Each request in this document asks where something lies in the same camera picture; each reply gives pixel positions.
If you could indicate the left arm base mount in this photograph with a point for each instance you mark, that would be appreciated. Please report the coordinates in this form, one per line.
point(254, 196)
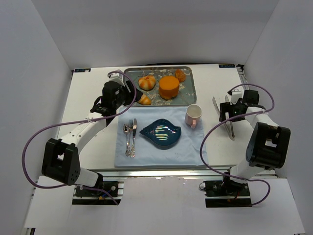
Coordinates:
point(110, 193)

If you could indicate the orange cylindrical cake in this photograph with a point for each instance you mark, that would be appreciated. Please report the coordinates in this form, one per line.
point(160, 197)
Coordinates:
point(168, 87)

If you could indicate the silver table knife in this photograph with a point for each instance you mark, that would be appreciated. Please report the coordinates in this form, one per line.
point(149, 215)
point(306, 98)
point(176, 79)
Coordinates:
point(132, 155)

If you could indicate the silver spoon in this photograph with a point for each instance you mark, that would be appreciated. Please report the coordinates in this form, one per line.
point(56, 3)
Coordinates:
point(126, 132)

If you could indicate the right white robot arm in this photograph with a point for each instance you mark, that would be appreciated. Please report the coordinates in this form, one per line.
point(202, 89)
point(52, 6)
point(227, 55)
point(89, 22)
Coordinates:
point(268, 145)

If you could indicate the striped croissant bread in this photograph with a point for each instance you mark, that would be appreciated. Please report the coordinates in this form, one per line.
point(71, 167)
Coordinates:
point(144, 100)

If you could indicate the light blue cloth mat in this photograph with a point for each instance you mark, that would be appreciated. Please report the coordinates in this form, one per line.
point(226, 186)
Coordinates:
point(188, 151)

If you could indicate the aluminium frame rail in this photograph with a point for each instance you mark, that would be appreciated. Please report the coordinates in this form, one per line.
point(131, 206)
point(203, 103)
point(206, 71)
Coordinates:
point(169, 172)

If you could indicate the round striped bread bun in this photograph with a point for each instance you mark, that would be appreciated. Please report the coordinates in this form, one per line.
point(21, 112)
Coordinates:
point(147, 83)

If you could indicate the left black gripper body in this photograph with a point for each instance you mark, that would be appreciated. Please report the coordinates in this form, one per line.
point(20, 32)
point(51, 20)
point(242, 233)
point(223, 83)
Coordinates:
point(133, 90)

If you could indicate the small brown pastry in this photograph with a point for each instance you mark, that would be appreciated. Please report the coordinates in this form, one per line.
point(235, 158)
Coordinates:
point(180, 75)

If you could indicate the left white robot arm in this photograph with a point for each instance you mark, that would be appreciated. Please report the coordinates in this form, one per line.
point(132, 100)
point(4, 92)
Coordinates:
point(61, 157)

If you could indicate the pink mug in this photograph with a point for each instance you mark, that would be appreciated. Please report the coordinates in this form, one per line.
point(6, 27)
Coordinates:
point(193, 115)

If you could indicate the dark blue leaf plate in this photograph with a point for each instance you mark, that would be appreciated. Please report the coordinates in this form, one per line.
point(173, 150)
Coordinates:
point(162, 133)

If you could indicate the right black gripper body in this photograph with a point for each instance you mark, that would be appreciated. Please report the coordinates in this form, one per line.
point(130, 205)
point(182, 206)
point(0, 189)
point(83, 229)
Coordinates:
point(227, 110)

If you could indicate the floral metal tray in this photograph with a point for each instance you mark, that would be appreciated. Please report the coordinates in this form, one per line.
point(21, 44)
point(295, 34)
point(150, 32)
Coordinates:
point(187, 92)

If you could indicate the silver fork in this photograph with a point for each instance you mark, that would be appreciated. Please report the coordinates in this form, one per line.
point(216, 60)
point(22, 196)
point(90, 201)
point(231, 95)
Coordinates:
point(131, 126)

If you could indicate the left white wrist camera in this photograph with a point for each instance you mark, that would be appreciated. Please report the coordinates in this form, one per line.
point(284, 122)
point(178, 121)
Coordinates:
point(117, 76)

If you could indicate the metal tongs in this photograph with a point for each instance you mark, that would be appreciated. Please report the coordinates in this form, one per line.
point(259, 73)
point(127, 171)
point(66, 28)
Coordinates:
point(228, 126)

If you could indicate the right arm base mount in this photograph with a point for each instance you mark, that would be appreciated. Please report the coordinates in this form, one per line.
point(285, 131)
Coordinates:
point(217, 196)

